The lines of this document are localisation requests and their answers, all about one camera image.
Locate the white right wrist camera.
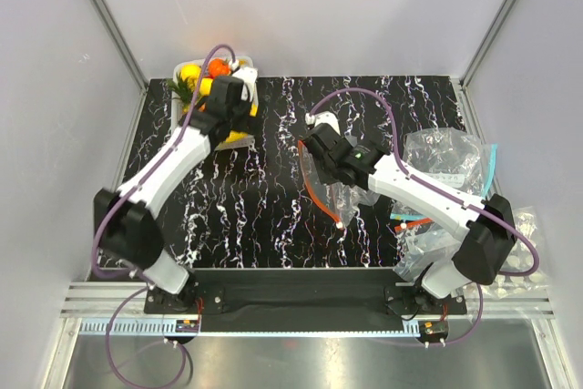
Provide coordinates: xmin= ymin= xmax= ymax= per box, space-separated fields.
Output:
xmin=305 ymin=111 xmax=340 ymax=136

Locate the yellow banana bunch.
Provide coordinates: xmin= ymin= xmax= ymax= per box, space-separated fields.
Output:
xmin=225 ymin=104 xmax=261 ymax=143

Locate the yellow lemon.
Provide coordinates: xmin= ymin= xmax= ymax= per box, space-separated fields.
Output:
xmin=179 ymin=64 xmax=201 ymax=84

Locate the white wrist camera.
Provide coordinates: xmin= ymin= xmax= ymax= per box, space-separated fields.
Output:
xmin=232 ymin=66 xmax=258 ymax=102
xmin=305 ymin=111 xmax=340 ymax=136

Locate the orange tangerine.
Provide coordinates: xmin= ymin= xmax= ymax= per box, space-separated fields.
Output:
xmin=208 ymin=58 xmax=231 ymax=78

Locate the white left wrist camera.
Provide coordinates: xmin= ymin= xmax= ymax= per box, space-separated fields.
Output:
xmin=232 ymin=66 xmax=258 ymax=102

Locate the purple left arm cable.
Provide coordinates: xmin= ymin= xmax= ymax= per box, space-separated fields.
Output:
xmin=90 ymin=44 xmax=239 ymax=281

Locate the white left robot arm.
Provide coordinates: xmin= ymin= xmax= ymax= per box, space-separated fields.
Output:
xmin=94 ymin=67 xmax=259 ymax=312

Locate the white plastic fruit basket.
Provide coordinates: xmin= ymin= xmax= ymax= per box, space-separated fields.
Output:
xmin=167 ymin=56 xmax=260 ymax=150

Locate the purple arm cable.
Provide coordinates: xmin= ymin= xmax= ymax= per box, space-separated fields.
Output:
xmin=90 ymin=44 xmax=239 ymax=281
xmin=309 ymin=87 xmax=538 ymax=278

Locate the yellow mango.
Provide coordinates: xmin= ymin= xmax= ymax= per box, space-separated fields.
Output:
xmin=199 ymin=77 xmax=213 ymax=96

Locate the clear bag orange zipper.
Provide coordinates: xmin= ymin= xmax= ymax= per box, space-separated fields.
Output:
xmin=298 ymin=140 xmax=380 ymax=229

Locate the small pineapple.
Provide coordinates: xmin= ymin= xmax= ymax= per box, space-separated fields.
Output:
xmin=166 ymin=77 xmax=200 ymax=110

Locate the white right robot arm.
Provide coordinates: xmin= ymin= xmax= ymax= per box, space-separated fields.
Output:
xmin=299 ymin=123 xmax=517 ymax=313

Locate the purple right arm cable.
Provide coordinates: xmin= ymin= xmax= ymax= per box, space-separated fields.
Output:
xmin=309 ymin=87 xmax=538 ymax=278

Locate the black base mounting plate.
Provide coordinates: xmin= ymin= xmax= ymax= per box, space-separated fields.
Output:
xmin=144 ymin=268 xmax=467 ymax=316

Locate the clear bag red zipper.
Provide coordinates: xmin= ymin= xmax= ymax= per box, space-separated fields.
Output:
xmin=394 ymin=218 xmax=461 ymax=282

